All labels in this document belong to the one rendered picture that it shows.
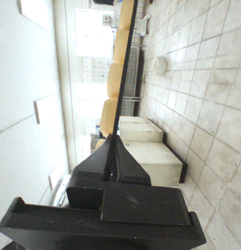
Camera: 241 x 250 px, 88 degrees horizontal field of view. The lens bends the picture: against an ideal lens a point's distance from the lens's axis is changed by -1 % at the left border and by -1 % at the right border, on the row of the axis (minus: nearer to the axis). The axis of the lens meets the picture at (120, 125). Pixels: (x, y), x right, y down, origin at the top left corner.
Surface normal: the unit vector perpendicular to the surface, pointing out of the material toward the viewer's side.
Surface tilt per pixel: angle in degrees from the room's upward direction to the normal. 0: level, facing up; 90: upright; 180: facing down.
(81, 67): 90
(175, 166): 90
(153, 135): 90
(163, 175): 90
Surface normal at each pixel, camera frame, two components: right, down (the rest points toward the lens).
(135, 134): 0.06, 0.26
